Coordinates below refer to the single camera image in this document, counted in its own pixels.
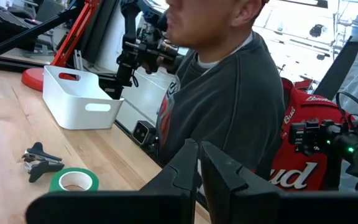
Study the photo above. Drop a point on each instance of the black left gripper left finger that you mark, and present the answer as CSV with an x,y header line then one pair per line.
x,y
154,202

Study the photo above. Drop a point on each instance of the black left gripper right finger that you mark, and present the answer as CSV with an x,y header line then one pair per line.
x,y
244,199

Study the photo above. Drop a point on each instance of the green tape roll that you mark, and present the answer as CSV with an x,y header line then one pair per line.
x,y
54,182

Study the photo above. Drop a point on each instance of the black stapler remover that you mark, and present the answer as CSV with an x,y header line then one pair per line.
x,y
42,169

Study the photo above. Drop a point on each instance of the person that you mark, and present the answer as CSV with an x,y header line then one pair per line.
x,y
222,109

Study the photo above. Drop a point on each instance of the white plastic bin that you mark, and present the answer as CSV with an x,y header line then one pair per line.
x,y
73,115

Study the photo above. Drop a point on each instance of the red desk lamp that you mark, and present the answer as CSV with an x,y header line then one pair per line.
x,y
31,79

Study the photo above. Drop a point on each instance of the black table-level camera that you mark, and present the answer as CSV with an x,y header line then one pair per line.
x,y
143,132

